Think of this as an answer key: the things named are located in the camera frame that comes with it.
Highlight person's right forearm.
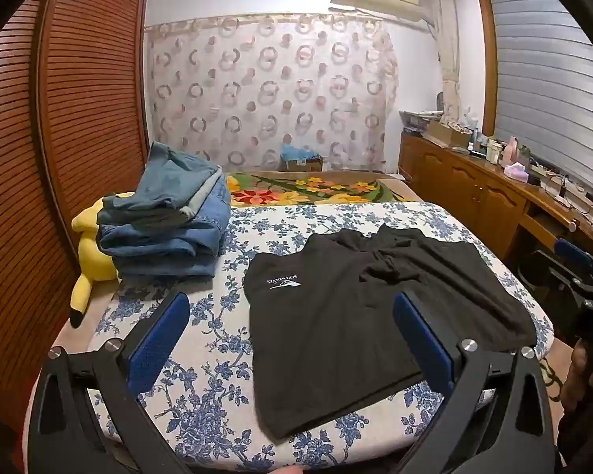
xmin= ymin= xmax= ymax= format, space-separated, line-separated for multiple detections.
xmin=556 ymin=405 xmax=593 ymax=474

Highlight louvered wooden wardrobe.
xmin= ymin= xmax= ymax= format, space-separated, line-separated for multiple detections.
xmin=0 ymin=0 xmax=152 ymax=435

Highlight grey window blind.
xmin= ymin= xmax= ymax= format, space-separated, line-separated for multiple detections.
xmin=488 ymin=0 xmax=593 ymax=193

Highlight wooden sideboard cabinet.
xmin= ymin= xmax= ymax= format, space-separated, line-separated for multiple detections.
xmin=398 ymin=131 xmax=593 ymax=270

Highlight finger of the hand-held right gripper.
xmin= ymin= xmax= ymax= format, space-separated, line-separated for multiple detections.
xmin=524 ymin=249 xmax=591 ymax=307
xmin=553 ymin=238 xmax=593 ymax=282

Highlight blue plastic bag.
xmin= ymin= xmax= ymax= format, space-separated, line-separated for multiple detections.
xmin=280 ymin=143 xmax=318 ymax=162

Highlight open cardboard box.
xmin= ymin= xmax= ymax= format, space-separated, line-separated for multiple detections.
xmin=427 ymin=121 xmax=474 ymax=149

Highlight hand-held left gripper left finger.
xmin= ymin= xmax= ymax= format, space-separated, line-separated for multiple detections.
xmin=27 ymin=291 xmax=193 ymax=474

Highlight small cardboard box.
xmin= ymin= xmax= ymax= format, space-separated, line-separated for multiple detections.
xmin=280 ymin=155 xmax=325 ymax=173

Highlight colourful flower blanket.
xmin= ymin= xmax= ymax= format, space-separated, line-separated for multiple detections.
xmin=225 ymin=170 xmax=426 ymax=207

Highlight folded blue denim jeans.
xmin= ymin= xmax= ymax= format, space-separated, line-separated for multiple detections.
xmin=98 ymin=178 xmax=231 ymax=258
xmin=115 ymin=249 xmax=218 ymax=278

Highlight black pants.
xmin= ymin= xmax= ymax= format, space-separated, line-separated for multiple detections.
xmin=244 ymin=224 xmax=538 ymax=441

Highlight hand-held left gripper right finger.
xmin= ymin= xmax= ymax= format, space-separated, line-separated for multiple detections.
xmin=393 ymin=290 xmax=559 ymax=474

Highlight pink tissue box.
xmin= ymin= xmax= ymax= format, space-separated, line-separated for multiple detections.
xmin=503 ymin=161 xmax=531 ymax=182

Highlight beige sheer curtain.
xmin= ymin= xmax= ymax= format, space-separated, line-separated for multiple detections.
xmin=425 ymin=0 xmax=464 ymax=120

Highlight folded light blue jeans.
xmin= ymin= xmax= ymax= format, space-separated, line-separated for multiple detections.
xmin=96 ymin=141 xmax=224 ymax=219

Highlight yellow plush toy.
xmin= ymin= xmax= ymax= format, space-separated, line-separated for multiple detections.
xmin=69 ymin=191 xmax=136 ymax=329

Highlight blue floral bed sheet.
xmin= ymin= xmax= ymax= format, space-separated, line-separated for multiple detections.
xmin=54 ymin=201 xmax=555 ymax=473

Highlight person's right hand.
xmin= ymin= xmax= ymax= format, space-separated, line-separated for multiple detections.
xmin=561 ymin=340 xmax=593 ymax=413

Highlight ring patterned curtain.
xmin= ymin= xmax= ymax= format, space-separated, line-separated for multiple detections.
xmin=143 ymin=14 xmax=400 ymax=173

